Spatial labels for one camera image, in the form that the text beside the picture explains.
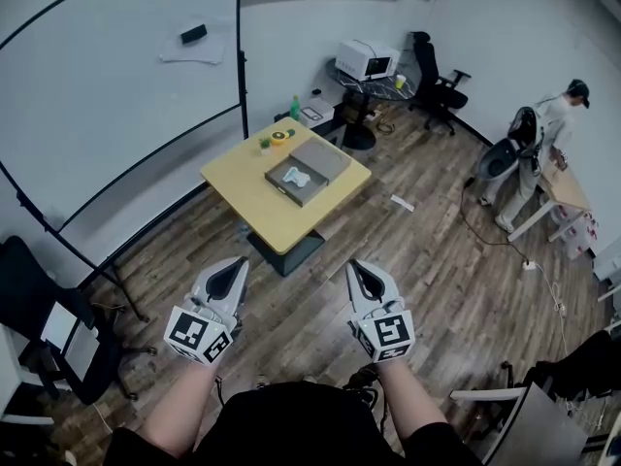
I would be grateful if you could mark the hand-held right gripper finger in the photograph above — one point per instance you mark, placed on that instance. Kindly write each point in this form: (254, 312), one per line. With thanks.
(354, 289)
(383, 282)

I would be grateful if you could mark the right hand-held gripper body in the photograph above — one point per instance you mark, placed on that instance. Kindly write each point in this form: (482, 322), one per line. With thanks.
(388, 333)

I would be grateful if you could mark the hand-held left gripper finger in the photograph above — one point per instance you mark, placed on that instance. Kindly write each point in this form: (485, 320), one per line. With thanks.
(242, 284)
(204, 279)

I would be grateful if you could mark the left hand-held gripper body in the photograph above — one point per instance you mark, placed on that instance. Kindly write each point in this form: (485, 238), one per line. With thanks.
(199, 333)

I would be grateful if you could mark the grey box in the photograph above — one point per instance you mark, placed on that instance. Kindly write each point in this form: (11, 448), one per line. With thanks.
(276, 177)

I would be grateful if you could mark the light blue white item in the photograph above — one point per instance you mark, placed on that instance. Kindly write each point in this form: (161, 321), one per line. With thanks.
(296, 176)

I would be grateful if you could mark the person's left forearm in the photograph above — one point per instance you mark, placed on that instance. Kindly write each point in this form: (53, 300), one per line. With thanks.
(179, 406)

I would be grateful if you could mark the person's right forearm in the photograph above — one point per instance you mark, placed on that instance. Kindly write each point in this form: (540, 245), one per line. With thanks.
(407, 396)

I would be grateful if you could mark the grey box sleeve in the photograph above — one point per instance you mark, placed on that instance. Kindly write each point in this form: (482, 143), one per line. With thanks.
(320, 156)

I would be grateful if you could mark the white square box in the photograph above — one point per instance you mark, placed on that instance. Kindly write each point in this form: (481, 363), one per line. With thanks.
(316, 109)

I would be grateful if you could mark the white paper strip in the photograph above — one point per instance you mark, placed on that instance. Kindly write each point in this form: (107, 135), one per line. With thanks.
(402, 202)

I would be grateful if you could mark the yellow square table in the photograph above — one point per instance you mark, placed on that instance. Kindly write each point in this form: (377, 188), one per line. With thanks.
(242, 187)

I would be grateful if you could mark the person's black shirt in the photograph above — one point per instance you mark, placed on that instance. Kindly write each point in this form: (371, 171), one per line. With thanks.
(291, 430)

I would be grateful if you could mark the small potted green plant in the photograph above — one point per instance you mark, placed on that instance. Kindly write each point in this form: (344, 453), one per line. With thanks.
(265, 144)

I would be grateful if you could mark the white power strip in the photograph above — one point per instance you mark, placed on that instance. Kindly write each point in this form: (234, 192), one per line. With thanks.
(530, 265)

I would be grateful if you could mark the yellow round fruit toy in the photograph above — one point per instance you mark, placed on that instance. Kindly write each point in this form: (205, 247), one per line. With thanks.
(279, 137)

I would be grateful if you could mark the grey low cabinet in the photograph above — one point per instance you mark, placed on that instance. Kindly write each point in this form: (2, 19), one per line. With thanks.
(330, 131)

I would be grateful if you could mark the black mesh chair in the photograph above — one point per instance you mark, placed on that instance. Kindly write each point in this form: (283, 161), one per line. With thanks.
(29, 284)

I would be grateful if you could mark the green plastic bottle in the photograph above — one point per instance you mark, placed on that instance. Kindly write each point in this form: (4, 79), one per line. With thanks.
(295, 109)

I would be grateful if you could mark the dark round marble table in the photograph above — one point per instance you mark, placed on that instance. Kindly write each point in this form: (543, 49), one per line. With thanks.
(383, 90)

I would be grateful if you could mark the black screen stand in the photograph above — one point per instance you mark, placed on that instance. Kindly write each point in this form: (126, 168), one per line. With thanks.
(242, 90)

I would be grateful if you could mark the black bag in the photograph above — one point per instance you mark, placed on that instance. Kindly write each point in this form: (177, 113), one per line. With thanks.
(582, 367)

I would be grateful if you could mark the black office chair with armrests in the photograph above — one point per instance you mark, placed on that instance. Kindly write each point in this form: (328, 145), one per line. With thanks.
(436, 90)

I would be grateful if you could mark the yellow cup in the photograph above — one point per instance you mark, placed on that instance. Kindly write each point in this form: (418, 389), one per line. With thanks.
(400, 81)

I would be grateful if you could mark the white bag with red print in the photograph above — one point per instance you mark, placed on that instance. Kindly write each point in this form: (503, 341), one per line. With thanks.
(579, 236)

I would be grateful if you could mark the wooden desk with white legs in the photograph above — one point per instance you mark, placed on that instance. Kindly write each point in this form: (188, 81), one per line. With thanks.
(567, 189)

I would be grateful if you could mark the white microwave oven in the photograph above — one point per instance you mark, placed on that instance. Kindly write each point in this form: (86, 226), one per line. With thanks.
(356, 58)

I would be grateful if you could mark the white paper sheets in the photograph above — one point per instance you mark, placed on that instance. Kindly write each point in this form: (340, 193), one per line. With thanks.
(208, 54)

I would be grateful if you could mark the black eraser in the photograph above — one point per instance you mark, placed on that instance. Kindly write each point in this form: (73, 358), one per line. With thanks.
(193, 34)

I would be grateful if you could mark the grey desk with white frame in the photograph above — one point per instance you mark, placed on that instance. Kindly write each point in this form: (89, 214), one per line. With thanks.
(543, 430)

